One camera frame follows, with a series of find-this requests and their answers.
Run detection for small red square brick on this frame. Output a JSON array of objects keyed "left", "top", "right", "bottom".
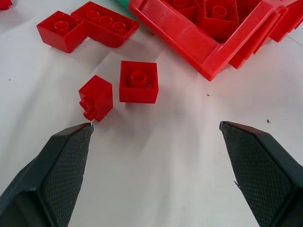
[{"left": 78, "top": 75, "right": 114, "bottom": 122}]

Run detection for green plastic bin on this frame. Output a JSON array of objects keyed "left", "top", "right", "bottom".
[{"left": 112, "top": 0, "right": 132, "bottom": 10}]

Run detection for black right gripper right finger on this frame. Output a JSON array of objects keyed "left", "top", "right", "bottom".
[{"left": 219, "top": 121, "right": 303, "bottom": 227}]

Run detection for red plastic bin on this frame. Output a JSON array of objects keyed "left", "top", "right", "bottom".
[{"left": 128, "top": 0, "right": 303, "bottom": 82}]

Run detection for red square building brick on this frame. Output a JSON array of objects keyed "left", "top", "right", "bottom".
[
  {"left": 119, "top": 60, "right": 159, "bottom": 104},
  {"left": 198, "top": 0, "right": 240, "bottom": 41},
  {"left": 36, "top": 10, "right": 86, "bottom": 54}
]

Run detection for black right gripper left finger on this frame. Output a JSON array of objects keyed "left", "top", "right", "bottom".
[{"left": 0, "top": 122, "right": 95, "bottom": 227}]

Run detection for long red rounded brick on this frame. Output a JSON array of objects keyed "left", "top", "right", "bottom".
[{"left": 71, "top": 1, "right": 140, "bottom": 49}]

